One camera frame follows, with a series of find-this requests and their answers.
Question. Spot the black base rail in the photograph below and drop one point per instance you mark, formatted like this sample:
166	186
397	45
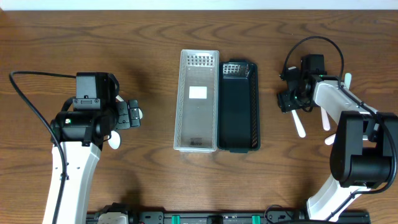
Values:
119	213

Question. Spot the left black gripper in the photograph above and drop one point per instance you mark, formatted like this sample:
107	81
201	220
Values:
125	114

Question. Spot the black perforated plastic basket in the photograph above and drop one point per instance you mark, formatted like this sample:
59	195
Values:
238	107

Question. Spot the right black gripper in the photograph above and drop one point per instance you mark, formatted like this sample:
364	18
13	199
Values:
285	102

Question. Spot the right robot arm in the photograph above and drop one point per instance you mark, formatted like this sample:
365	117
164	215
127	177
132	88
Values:
363	157

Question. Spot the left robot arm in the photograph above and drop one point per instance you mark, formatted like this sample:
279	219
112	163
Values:
86	121

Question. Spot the white perforated plastic basket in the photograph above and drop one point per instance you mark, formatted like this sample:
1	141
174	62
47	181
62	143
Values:
197	101

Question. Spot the white plastic spoon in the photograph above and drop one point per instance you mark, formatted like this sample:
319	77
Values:
325	120
139	110
114	140

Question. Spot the white plastic fork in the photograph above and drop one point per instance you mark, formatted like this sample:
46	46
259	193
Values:
330	140
298	124
347	80

